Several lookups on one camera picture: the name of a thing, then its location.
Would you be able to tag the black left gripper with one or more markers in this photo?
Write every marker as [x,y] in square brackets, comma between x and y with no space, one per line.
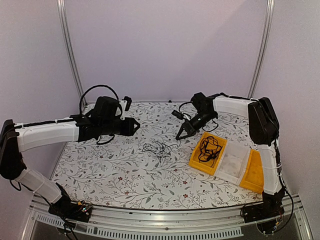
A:
[129,129]

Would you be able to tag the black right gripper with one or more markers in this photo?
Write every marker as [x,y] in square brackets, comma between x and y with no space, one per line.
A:
[189,129]

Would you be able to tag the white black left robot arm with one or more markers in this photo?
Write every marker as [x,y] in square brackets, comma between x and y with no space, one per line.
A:
[107,118]

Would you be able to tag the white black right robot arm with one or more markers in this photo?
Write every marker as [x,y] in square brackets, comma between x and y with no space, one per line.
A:
[263,127]

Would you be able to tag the yellow bin nearest centre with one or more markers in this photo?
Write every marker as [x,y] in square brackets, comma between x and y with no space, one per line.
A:
[207,153]

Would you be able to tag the yellow bin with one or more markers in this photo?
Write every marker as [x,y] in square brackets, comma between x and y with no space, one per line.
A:
[207,153]
[253,177]

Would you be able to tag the floral patterned table cloth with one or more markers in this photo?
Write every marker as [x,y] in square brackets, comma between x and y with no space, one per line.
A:
[149,170]

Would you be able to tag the translucent white bin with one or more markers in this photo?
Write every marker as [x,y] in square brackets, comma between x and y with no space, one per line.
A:
[233,163]

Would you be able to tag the yellow bin far right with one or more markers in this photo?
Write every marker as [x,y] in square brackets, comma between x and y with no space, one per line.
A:
[253,177]

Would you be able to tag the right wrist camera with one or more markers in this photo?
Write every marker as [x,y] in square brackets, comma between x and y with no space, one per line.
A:
[180,115]

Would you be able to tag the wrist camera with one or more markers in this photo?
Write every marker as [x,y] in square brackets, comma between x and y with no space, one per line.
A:
[180,115]
[123,107]

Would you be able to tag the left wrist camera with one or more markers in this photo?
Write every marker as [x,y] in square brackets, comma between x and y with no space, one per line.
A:
[123,107]

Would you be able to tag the aluminium front rail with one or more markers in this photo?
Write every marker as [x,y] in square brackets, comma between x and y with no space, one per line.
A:
[222,223]

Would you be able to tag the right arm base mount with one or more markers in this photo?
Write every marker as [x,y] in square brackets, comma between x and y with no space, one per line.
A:
[273,219]

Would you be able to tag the left aluminium frame post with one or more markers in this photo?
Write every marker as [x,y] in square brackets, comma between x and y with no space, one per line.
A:
[62,13]

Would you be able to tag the aluminium frame post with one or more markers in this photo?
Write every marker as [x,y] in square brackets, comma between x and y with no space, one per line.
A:
[263,47]
[62,13]

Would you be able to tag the right aluminium frame post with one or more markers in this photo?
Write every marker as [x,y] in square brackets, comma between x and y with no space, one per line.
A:
[263,47]

